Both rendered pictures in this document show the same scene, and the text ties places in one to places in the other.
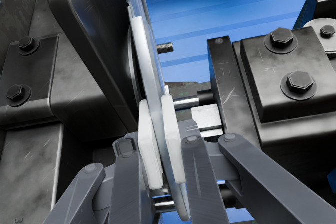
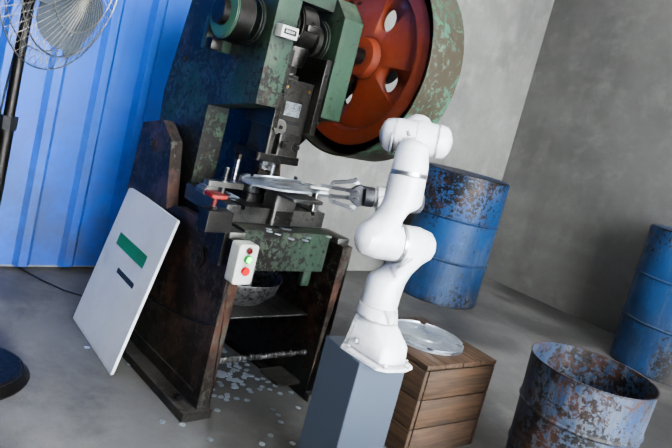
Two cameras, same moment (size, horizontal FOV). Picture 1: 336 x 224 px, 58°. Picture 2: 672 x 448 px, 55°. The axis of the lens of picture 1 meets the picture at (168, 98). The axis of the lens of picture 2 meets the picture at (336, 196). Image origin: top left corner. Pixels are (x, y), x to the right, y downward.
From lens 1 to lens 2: 2.30 m
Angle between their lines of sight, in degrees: 76
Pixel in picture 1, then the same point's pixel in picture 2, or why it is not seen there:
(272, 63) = (287, 150)
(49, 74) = (286, 212)
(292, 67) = (290, 145)
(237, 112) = (284, 160)
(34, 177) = (299, 216)
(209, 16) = not seen: outside the picture
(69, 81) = (290, 207)
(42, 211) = (305, 214)
